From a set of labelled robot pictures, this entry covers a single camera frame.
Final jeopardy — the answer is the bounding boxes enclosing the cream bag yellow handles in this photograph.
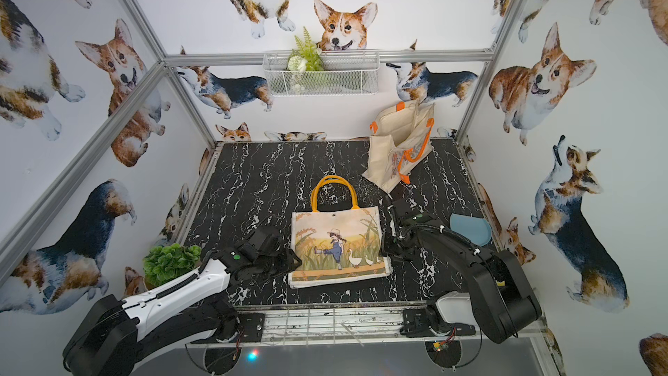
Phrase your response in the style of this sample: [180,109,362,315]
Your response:
[288,175,392,289]

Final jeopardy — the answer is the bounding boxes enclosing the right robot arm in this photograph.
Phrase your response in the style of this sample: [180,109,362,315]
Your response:
[381,199,543,344]

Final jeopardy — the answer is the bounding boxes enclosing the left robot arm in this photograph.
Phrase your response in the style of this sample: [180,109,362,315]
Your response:
[63,226,302,375]

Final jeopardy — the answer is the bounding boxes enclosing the light blue dustpan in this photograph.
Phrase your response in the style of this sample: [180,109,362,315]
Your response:
[450,213,492,245]

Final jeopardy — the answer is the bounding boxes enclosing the green leafy plant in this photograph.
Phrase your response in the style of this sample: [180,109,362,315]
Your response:
[143,244,202,287]

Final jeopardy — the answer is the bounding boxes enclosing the green fern with white flower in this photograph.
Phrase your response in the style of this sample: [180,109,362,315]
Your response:
[286,28,326,94]

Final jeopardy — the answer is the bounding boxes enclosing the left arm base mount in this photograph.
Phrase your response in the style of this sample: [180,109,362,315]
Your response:
[194,313,266,345]

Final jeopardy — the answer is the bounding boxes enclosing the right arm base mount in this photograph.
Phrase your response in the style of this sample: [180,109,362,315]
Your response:
[399,306,477,338]

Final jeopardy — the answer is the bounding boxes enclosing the cream bag orange handles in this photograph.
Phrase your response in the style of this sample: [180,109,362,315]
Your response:
[363,101,435,193]

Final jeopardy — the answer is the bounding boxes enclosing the white wire wall basket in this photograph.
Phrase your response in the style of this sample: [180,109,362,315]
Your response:
[263,50,380,97]

